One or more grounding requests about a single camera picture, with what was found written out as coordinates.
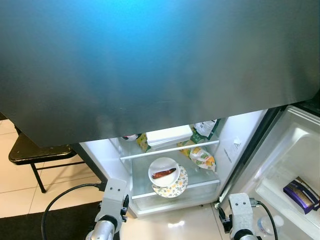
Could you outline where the roasted sweet potato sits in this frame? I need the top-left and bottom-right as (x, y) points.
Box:
(151, 168), (178, 180)

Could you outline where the white oval bowl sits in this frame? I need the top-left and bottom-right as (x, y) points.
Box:
(148, 157), (181, 187)

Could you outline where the open fridge door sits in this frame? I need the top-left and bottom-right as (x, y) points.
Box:
(220, 105), (320, 240)

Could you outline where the clear water bottle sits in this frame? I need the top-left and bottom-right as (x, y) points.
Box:
(256, 215), (286, 240)

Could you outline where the lemon print plate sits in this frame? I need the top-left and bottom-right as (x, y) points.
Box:
(151, 165), (189, 199)

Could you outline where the yellow green snack bag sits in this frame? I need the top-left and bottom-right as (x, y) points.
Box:
(189, 145), (217, 173)

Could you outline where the yellow green food pack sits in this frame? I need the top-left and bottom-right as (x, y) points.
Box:
(136, 132), (151, 152)

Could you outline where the purple chocolate box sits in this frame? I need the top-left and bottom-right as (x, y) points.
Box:
(283, 176), (320, 215)

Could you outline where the white lidded food container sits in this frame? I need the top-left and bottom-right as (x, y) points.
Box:
(146, 125), (194, 147)

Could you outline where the white green snack bag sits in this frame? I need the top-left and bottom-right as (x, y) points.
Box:
(194, 119), (221, 142)

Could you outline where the black floor mat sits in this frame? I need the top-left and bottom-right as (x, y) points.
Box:
(0, 202), (103, 240)

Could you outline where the black folding chair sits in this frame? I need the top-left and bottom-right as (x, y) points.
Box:
(8, 131), (86, 194)

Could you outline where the steel grey refrigerator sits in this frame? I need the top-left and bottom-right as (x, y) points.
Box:
(0, 0), (320, 219)

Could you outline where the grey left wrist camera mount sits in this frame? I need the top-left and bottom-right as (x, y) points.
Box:
(100, 178), (129, 223)

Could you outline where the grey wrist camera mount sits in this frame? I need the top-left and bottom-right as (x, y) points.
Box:
(100, 178), (129, 223)
(228, 193), (257, 236)

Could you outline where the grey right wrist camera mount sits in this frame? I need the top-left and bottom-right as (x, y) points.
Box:
(228, 193), (257, 236)

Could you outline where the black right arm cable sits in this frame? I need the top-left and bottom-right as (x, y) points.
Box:
(250, 199), (279, 240)

